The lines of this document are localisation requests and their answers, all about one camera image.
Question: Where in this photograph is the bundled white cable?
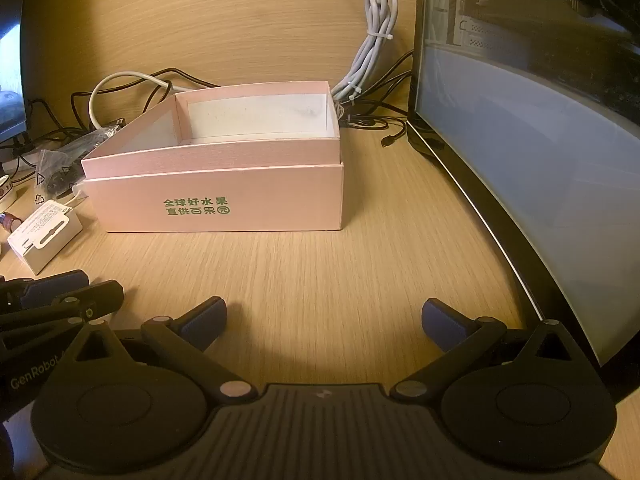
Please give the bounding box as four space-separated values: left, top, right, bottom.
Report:
330 0 401 106

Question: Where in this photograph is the pink cardboard box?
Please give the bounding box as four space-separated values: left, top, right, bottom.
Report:
81 80 346 233

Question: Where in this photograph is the black cable with plug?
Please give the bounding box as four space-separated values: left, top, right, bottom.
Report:
340 50 416 150

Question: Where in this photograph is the white packaging box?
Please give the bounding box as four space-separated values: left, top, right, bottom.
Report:
7 199 83 276

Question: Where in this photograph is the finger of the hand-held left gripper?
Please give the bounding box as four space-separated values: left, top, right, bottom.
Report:
0 269 91 306
0 280 125 333

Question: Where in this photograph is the clear bag with black cable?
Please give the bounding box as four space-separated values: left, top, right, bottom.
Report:
32 127 123 206

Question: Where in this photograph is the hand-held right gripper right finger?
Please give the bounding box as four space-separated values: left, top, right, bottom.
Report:
390 297 576 403

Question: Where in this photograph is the looped white cable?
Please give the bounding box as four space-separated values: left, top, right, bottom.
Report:
89 71 176 133

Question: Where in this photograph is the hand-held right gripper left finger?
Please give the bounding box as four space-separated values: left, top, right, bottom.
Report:
60 296 256 403

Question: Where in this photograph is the computer monitor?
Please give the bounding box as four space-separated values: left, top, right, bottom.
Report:
0 0 28 146

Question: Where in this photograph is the thin black cable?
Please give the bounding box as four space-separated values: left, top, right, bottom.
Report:
70 66 221 128

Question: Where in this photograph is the computer case with glass panel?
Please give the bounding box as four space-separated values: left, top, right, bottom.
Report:
407 0 640 401

